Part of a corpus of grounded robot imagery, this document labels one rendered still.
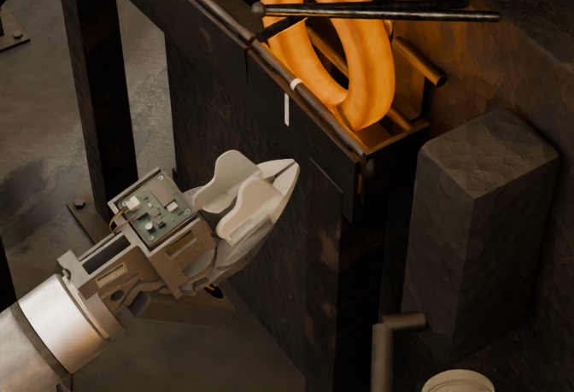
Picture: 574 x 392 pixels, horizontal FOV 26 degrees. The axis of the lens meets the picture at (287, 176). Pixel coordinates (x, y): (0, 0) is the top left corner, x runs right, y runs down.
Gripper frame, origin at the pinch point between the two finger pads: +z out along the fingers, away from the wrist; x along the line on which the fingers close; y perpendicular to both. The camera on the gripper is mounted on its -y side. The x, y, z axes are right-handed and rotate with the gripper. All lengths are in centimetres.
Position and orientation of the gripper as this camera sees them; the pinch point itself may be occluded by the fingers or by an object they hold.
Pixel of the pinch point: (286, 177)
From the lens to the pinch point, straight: 107.5
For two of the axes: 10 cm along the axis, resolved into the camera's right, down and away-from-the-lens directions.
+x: -5.4, -6.0, 5.8
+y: -2.6, -5.4, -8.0
